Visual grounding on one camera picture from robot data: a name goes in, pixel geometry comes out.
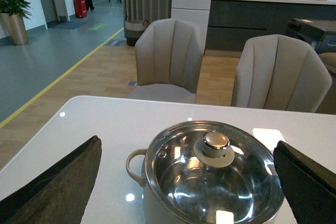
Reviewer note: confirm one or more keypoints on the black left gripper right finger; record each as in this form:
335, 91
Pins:
308, 186

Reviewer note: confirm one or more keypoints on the black appliance box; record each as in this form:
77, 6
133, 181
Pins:
319, 34

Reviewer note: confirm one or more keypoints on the red box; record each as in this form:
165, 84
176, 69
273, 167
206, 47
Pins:
80, 8

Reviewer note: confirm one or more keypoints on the glass pot lid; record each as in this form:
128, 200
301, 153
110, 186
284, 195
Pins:
186, 186

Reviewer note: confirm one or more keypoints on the beige chair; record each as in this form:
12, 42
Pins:
168, 57
278, 72

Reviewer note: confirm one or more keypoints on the beige chair left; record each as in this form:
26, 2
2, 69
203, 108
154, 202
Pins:
168, 57

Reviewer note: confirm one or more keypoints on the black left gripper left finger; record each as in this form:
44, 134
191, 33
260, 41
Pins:
61, 193

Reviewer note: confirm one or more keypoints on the dark kitchen counter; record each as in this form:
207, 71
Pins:
232, 22

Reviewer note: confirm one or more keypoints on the potted green plant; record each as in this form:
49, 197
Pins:
13, 13

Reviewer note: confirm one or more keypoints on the beige chair right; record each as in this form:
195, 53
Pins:
278, 72

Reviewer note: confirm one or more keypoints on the woven basket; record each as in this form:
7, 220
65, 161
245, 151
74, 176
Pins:
134, 29

